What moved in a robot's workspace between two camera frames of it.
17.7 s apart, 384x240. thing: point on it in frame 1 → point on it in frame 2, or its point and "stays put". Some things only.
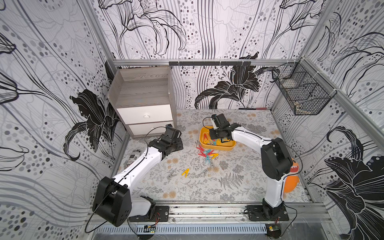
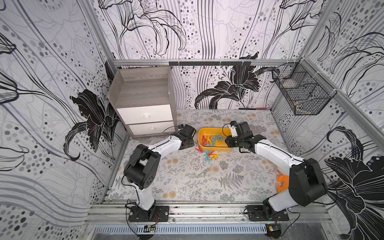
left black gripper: x=179 y=146 → x=191 y=144
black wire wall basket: x=307 y=92 stays put
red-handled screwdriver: x=254 y=108 stays put
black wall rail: x=209 y=63 stays put
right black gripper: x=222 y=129 → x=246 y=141
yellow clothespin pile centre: x=214 y=155 stays put
